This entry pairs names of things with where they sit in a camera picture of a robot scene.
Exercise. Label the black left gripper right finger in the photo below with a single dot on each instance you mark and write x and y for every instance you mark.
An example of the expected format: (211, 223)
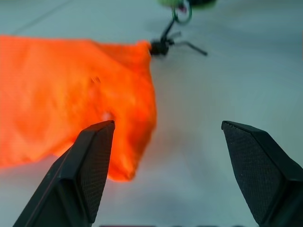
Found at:
(260, 175)

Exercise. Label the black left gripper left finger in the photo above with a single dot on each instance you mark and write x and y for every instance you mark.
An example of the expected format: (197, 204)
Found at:
(71, 179)

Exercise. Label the green and black object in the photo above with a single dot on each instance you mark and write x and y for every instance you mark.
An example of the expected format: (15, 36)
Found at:
(187, 2)

